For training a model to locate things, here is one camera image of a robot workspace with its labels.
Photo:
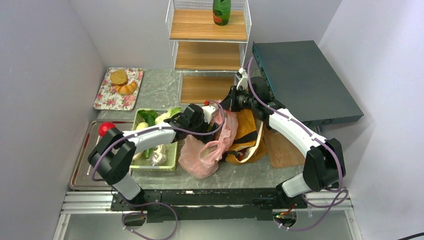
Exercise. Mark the brown paper grocery bag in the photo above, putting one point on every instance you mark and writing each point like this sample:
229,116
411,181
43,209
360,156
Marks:
248,145

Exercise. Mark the green plastic basket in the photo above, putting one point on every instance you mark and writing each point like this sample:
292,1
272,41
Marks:
140,163

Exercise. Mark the green romaine lettuce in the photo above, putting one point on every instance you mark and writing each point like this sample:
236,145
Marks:
149,116

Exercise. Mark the brown bread slice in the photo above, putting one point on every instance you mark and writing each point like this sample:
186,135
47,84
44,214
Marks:
118,77

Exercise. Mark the floral tray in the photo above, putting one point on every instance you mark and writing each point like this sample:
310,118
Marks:
108,99

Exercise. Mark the croissant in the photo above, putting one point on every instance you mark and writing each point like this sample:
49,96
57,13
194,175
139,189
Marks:
127,89

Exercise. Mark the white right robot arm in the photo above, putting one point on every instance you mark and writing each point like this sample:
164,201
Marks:
324,162

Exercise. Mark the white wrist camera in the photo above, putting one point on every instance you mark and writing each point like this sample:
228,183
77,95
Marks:
241,79
210,109

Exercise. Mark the pink plastic bag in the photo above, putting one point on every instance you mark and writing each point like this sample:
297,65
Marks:
201,160

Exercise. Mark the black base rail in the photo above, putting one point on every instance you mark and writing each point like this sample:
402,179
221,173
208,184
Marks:
211,204

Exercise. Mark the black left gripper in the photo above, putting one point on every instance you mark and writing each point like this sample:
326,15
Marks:
214,125

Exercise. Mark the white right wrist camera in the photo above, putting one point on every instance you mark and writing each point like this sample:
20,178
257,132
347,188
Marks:
241,79

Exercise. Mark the green cabbage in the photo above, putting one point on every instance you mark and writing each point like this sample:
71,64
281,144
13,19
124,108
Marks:
167,115

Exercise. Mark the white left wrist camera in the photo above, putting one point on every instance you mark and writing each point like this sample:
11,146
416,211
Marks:
210,109

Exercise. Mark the wooden board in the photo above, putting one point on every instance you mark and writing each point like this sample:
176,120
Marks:
282,153

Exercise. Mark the green cucumber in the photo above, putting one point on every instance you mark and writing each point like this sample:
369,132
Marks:
147,153

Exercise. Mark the metal baking tray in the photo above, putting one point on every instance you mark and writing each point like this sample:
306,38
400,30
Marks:
80,179

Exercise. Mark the green glass bottle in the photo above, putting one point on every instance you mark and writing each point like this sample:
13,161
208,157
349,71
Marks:
221,10

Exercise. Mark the red tomato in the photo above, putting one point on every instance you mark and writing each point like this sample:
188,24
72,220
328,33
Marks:
105,127

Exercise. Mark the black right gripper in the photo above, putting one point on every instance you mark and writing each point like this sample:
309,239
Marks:
234,100

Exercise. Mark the grey metal equipment box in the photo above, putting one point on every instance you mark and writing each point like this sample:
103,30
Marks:
302,79

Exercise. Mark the white wire wooden shelf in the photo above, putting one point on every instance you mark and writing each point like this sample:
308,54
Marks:
206,56

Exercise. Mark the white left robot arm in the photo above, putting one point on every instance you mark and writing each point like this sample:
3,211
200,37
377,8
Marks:
112,156

